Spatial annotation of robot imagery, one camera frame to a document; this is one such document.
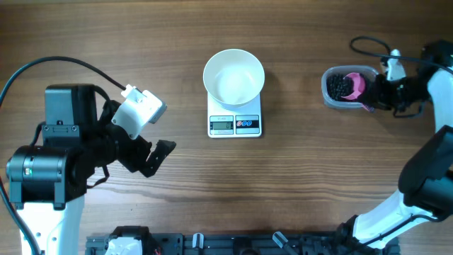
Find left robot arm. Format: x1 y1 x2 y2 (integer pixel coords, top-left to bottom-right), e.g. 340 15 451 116
1 84 176 254

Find white digital kitchen scale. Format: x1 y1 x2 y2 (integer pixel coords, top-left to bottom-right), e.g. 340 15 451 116
207 95 263 139

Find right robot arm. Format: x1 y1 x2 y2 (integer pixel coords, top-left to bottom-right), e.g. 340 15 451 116
331 39 452 254

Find black beans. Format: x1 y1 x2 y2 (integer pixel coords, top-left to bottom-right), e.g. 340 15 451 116
326 74 353 101

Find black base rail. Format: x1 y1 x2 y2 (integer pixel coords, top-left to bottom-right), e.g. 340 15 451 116
85 226 401 255

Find clear plastic food container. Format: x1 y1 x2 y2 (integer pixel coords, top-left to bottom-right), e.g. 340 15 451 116
321 65 379 109

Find pink measuring scoop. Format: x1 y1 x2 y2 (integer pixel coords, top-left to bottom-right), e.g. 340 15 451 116
341 72 374 113

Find white bowl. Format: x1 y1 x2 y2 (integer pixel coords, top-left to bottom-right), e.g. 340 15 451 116
202 49 265 108

